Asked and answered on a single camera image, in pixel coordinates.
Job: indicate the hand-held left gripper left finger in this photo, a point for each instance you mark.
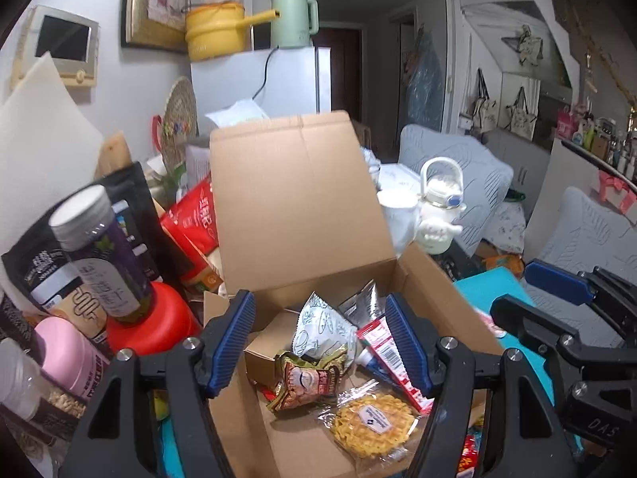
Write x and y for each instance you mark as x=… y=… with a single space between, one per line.
x=231 y=346

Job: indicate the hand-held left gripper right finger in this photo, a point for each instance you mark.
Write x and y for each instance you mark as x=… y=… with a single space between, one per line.
x=408 y=348

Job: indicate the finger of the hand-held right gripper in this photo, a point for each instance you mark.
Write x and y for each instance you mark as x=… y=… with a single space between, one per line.
x=557 y=281
x=527 y=321

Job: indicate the red white packet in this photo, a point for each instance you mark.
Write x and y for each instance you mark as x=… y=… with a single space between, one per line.
x=383 y=343

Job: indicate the gold chocolate box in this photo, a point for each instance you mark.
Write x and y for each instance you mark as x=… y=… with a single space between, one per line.
x=263 y=356

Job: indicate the small red snack packet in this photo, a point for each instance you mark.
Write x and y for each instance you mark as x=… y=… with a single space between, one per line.
x=267 y=392

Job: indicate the grey purple snack packet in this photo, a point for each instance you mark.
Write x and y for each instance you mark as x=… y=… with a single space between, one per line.
x=361 y=306

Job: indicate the red gold peanut packet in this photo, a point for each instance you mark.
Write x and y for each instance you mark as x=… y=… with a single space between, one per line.
x=308 y=381

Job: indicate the yellow waffle crisp packet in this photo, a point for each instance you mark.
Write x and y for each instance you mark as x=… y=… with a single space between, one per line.
x=371 y=425

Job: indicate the white patterned snack packet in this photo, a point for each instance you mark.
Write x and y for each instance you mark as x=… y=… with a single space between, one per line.
x=321 y=326

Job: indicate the brown cardboard box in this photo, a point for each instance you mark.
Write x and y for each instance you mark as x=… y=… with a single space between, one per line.
x=298 y=199

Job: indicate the steak print packet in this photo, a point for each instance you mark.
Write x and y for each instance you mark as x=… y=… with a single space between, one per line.
x=492 y=326

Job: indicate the teal lettered table mat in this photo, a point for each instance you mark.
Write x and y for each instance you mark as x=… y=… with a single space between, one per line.
x=490 y=289

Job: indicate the white patterned cloth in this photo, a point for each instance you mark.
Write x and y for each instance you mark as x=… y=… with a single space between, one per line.
x=505 y=229

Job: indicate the red orange carton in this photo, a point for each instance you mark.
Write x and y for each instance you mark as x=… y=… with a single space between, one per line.
x=201 y=271

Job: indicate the red plastic canister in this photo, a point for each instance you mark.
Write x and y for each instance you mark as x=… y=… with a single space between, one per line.
x=149 y=326

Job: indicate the yellow green lime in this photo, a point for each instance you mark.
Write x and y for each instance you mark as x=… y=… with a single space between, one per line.
x=160 y=406

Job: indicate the pink gift box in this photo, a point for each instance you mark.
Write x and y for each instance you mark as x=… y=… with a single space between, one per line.
x=612 y=191

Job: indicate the red yellow snack packet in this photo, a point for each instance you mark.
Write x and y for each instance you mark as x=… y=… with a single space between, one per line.
x=468 y=453

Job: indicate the white mug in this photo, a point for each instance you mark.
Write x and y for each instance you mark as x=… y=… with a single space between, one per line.
x=398 y=216

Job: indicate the red bag with white print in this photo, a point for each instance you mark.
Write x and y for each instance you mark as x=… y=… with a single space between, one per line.
x=194 y=219

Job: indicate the white character water bottle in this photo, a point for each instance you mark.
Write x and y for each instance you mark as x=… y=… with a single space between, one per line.
x=440 y=214

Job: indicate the row of shelf items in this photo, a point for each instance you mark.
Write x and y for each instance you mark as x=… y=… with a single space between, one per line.
x=597 y=139

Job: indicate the dark labelled tall jar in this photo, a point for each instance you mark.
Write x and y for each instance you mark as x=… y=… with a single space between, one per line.
x=104 y=264

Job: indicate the pink bottle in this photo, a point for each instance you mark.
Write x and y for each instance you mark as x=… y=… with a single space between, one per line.
x=69 y=358

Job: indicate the white flat tray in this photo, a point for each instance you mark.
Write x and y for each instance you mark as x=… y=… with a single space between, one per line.
x=398 y=177

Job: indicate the canvas tote bag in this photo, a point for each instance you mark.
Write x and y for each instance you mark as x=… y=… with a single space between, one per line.
x=483 y=107
x=520 y=112

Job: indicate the white printed packet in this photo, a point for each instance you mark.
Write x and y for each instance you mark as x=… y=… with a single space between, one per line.
x=199 y=164

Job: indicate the black pouch with beige label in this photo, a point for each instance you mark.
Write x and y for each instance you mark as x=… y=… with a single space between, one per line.
x=45 y=279

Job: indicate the clear jar of nuts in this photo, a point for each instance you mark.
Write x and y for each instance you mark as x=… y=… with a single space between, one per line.
x=20 y=388

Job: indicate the wooden cutting board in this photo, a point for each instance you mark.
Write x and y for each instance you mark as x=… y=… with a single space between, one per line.
x=113 y=154

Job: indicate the white paper sheet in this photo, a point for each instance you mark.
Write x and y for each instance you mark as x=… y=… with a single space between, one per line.
x=236 y=114

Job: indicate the woven straw fan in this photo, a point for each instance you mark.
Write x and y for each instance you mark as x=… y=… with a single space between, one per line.
x=176 y=119

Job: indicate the blue plastic wrapped item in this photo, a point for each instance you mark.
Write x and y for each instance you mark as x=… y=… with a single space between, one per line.
x=425 y=79

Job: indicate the white fridge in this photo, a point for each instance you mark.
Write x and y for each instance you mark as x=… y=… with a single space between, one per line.
x=288 y=84

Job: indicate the white foam board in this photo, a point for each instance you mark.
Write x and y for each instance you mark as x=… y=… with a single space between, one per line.
x=40 y=134

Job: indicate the dark wooden door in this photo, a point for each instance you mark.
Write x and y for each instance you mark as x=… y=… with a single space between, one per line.
x=343 y=64

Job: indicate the yellow enamel pot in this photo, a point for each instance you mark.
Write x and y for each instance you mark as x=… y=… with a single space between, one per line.
x=219 y=32

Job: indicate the pale green electric kettle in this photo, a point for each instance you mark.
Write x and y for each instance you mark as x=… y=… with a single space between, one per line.
x=293 y=17

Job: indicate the cream wall intercom panel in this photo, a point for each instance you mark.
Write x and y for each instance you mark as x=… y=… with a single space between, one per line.
x=62 y=42

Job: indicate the framed wall picture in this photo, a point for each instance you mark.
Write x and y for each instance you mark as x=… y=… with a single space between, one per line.
x=154 y=5

